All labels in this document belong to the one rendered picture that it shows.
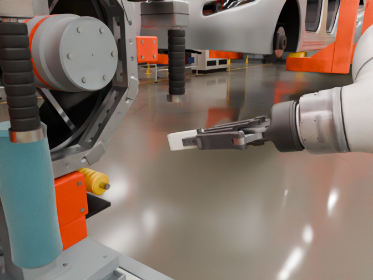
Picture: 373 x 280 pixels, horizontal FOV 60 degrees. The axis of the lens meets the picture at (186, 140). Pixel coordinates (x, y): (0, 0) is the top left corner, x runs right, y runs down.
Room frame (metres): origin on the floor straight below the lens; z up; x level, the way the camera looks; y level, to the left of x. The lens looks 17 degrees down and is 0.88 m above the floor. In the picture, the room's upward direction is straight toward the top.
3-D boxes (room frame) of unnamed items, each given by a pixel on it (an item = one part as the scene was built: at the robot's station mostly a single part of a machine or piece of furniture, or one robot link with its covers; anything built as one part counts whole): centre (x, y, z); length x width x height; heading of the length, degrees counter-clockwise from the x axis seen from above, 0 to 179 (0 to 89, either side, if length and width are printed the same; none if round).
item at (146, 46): (0.95, 0.14, 0.85); 0.09 x 0.08 x 0.07; 146
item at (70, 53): (0.64, 0.25, 0.85); 0.21 x 0.14 x 0.14; 56
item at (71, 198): (0.71, 0.34, 0.48); 0.16 x 0.12 x 0.17; 56
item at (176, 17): (0.71, 0.05, 0.93); 0.09 x 0.05 x 0.05; 56
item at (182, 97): (0.69, 0.02, 0.83); 0.04 x 0.04 x 0.16
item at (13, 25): (0.41, 0.21, 0.83); 0.04 x 0.04 x 0.16
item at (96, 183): (0.84, 0.33, 0.51); 0.29 x 0.06 x 0.06; 56
